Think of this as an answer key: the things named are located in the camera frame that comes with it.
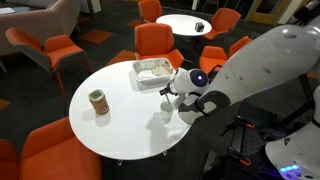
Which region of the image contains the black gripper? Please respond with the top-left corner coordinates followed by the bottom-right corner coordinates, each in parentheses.
top-left (159, 80), bottom-right (177, 98)

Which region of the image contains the white mug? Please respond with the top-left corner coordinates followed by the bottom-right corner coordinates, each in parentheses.
top-left (159, 100), bottom-right (175, 123)

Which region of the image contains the beige cloth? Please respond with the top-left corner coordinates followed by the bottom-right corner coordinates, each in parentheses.
top-left (152, 64), bottom-right (174, 78)

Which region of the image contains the white cloth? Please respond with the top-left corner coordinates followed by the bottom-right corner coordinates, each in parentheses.
top-left (137, 68), bottom-right (161, 82)

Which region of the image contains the aluminium foil tray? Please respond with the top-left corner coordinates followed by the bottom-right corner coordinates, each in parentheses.
top-left (131, 57), bottom-right (176, 86)

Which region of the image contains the orange chair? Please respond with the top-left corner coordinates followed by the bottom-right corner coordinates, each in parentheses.
top-left (137, 0), bottom-right (165, 24)
top-left (5, 26), bottom-right (96, 98)
top-left (0, 138), bottom-right (21, 180)
top-left (199, 35), bottom-right (253, 80)
top-left (133, 22), bottom-right (185, 70)
top-left (18, 116), bottom-right (103, 180)
top-left (202, 7), bottom-right (242, 42)

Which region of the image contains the small round white table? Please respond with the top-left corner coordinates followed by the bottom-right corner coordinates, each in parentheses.
top-left (155, 13), bottom-right (213, 37)

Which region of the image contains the peanut butter jar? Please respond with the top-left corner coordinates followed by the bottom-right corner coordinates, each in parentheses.
top-left (88, 89), bottom-right (111, 116)

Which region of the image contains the small black box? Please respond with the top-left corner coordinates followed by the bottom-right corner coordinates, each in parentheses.
top-left (194, 21), bottom-right (205, 33)

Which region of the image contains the black orange clamp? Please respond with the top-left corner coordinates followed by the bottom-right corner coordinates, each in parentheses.
top-left (228, 148), bottom-right (252, 168)
top-left (220, 115), bottom-right (256, 138)

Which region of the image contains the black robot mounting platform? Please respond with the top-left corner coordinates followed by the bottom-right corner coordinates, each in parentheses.
top-left (213, 111), bottom-right (284, 180)

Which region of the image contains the wooden door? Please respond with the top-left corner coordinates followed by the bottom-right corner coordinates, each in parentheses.
top-left (247, 0), bottom-right (295, 27)

